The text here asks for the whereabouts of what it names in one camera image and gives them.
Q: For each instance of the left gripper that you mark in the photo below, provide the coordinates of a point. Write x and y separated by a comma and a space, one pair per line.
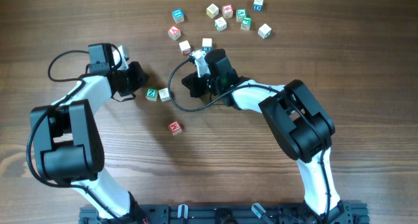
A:
136, 78

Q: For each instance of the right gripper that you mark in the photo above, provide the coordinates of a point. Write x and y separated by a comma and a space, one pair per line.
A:
192, 83

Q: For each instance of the green Z wooden block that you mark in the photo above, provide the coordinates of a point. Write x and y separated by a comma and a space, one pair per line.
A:
152, 94

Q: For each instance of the plain block yellow side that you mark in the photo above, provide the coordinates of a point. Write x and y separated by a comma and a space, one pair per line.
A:
164, 94

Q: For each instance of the red M wooden block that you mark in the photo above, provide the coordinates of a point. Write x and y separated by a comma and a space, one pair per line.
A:
175, 127

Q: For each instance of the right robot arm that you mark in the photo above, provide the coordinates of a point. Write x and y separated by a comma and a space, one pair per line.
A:
300, 125

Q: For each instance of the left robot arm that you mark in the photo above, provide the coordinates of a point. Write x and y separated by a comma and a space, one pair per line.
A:
64, 149

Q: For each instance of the plain block blue side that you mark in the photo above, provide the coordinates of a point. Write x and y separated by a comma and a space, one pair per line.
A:
207, 44

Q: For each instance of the plain block red side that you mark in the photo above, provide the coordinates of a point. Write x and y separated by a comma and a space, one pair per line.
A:
185, 47

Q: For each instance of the green F wooden block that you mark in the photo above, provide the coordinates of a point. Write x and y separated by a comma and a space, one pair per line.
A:
246, 24

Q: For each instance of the plain block far right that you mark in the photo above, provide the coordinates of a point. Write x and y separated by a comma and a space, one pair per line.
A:
264, 31

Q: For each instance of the red A wooden block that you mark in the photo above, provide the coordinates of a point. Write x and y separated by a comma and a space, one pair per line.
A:
174, 32

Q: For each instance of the green V wooden block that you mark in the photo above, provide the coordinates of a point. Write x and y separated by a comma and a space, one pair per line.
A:
240, 14

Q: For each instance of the yellow-top wooden block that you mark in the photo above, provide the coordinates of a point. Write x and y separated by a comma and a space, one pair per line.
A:
212, 11

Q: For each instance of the red 9 wooden block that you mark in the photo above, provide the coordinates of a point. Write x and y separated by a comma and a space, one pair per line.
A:
227, 11

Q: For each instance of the blue-top wooden block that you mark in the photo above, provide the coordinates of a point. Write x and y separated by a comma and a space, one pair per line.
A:
178, 16

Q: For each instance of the block blue C side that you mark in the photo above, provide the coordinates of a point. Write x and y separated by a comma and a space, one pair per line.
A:
258, 5

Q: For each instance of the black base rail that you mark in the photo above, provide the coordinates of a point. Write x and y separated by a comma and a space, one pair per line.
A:
344, 213

